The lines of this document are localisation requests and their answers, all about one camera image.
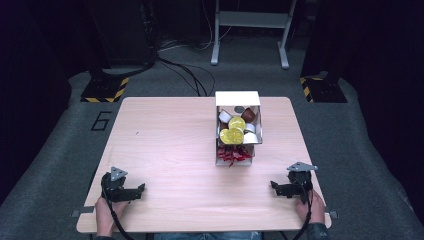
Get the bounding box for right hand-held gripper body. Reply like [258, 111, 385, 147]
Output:
[281, 161, 319, 205]

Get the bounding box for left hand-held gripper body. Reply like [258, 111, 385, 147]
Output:
[100, 166, 141, 203]

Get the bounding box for white cardboard box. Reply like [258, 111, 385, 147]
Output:
[214, 90, 264, 167]

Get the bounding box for person's left hand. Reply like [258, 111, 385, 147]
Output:
[94, 195, 130, 238]

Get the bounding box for person's right hand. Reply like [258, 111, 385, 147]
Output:
[295, 189, 326, 225]

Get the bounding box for yellow foil capsule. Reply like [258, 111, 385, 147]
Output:
[228, 115, 247, 132]
[219, 128, 234, 145]
[230, 127, 245, 145]

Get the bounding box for brown capsule cup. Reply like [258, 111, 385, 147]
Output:
[240, 107, 257, 124]

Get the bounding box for person's blue jeans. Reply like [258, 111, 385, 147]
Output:
[153, 231, 264, 240]

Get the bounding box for black stand with striped base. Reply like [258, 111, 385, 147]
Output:
[298, 70, 348, 104]
[80, 49, 130, 104]

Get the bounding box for white metal stand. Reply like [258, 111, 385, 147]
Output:
[210, 0, 298, 70]

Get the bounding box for black floor cables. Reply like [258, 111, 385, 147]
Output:
[156, 56, 217, 98]

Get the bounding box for white floor cable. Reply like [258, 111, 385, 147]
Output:
[158, 0, 234, 53]

